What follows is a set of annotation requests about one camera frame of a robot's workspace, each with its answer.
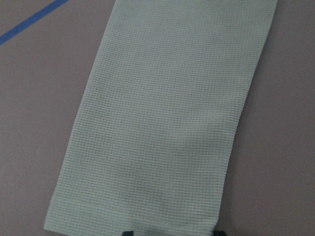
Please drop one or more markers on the green long-sleeve shirt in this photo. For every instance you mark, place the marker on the green long-sleeve shirt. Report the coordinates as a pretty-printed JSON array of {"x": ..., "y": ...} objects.
[{"x": 151, "y": 142}]

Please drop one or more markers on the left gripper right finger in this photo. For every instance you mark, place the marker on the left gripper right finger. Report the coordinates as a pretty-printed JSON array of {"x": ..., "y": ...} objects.
[{"x": 219, "y": 233}]

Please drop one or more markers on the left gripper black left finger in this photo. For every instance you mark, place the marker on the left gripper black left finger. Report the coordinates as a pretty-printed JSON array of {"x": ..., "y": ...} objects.
[{"x": 128, "y": 233}]

